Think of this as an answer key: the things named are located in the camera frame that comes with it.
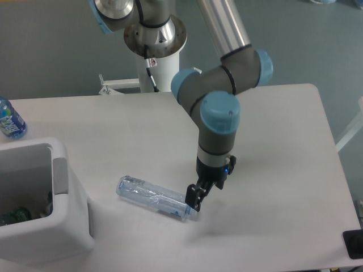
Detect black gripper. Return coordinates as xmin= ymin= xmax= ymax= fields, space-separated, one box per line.
xmin=185 ymin=155 xmax=237 ymax=212

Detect crushed clear plastic bottle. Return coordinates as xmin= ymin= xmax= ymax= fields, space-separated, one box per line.
xmin=116 ymin=176 xmax=197 ymax=220

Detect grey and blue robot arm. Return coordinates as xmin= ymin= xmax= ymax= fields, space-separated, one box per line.
xmin=89 ymin=1 xmax=273 ymax=211

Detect white plastic trash can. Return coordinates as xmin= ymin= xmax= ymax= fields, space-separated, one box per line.
xmin=1 ymin=137 xmax=95 ymax=265

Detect green bottle inside trash can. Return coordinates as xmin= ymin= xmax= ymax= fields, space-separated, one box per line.
xmin=1 ymin=207 xmax=32 ymax=226

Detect black device at table corner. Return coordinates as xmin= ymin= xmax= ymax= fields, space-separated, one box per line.
xmin=343 ymin=229 xmax=362 ymax=260

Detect blue labelled drink bottle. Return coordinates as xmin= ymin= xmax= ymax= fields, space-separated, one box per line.
xmin=1 ymin=96 xmax=27 ymax=139

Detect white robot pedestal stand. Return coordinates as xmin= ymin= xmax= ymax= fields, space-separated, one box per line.
xmin=99 ymin=49 xmax=182 ymax=95

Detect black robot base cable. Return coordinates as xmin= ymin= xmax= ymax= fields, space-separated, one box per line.
xmin=143 ymin=44 xmax=161 ymax=93

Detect white frame at right edge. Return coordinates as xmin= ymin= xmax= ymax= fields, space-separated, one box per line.
xmin=335 ymin=97 xmax=362 ymax=152

